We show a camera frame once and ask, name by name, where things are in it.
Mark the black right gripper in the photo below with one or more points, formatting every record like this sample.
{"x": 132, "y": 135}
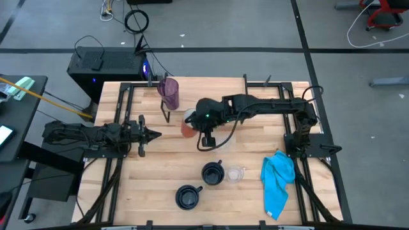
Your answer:
{"x": 209, "y": 113}

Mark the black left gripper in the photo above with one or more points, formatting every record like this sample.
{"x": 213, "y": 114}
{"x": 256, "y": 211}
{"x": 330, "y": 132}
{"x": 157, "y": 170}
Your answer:
{"x": 135, "y": 134}

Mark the orange mug white inside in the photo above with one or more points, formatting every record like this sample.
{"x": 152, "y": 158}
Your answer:
{"x": 188, "y": 129}

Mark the purple faceted plastic tumbler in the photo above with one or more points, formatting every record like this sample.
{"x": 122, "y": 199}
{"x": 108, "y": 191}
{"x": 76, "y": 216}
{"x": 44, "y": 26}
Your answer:
{"x": 170, "y": 92}

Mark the black ribbed mug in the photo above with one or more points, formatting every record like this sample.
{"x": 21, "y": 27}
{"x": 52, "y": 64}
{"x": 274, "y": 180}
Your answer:
{"x": 213, "y": 173}
{"x": 188, "y": 197}

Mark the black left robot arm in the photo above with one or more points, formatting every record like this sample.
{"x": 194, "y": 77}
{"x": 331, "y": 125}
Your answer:
{"x": 70, "y": 132}

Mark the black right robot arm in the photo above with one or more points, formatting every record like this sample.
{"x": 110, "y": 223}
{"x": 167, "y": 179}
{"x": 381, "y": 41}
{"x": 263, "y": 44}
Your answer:
{"x": 271, "y": 103}

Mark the black computer tower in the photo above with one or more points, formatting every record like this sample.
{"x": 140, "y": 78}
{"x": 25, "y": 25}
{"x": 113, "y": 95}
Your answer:
{"x": 112, "y": 72}

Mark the black equipment cart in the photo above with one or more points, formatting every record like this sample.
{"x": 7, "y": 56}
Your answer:
{"x": 57, "y": 172}

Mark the blue cloth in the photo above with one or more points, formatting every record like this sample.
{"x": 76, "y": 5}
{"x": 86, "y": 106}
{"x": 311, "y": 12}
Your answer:
{"x": 276, "y": 179}

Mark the black side desk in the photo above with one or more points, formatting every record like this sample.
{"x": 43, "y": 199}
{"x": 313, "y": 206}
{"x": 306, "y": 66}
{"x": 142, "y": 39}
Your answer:
{"x": 19, "y": 127}

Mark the light green stapler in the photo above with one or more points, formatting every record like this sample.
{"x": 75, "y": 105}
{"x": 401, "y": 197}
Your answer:
{"x": 21, "y": 87}

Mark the smartphone with lit screen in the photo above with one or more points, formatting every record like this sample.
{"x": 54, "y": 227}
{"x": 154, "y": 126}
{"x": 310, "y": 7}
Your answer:
{"x": 4, "y": 134}

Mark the black caster wheel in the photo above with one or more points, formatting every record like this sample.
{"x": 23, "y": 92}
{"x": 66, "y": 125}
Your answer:
{"x": 29, "y": 218}

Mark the grey floor bar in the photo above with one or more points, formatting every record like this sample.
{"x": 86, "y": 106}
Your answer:
{"x": 390, "y": 81}

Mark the red and black chair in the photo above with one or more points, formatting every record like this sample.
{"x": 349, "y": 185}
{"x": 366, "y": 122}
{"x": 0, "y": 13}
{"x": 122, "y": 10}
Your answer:
{"x": 383, "y": 17}

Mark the wooden shelf black metal frame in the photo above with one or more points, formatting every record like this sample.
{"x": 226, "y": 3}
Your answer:
{"x": 211, "y": 87}

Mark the black metal table frame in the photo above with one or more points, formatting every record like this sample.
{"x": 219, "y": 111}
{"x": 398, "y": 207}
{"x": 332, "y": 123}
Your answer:
{"x": 123, "y": 105}

